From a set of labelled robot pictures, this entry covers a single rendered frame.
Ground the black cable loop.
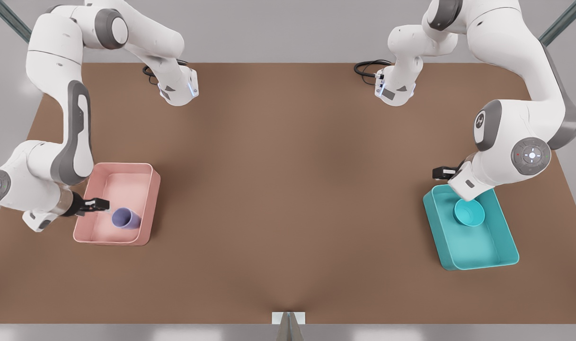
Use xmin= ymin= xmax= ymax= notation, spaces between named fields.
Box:
xmin=354 ymin=59 xmax=393 ymax=86
xmin=142 ymin=60 xmax=189 ymax=86

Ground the purple cup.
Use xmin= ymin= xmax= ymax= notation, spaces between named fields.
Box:
xmin=112 ymin=207 xmax=142 ymax=230

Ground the teal bowl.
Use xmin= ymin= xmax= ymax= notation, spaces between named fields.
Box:
xmin=453 ymin=198 xmax=486 ymax=227

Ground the silver frame post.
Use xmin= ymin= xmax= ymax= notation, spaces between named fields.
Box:
xmin=0 ymin=0 xmax=33 ymax=44
xmin=272 ymin=311 xmax=306 ymax=341
xmin=539 ymin=0 xmax=576 ymax=47

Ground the pink box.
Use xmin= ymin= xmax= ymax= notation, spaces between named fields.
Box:
xmin=73 ymin=162 xmax=161 ymax=246

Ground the teal box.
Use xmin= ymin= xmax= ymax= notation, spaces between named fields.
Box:
xmin=423 ymin=184 xmax=520 ymax=271

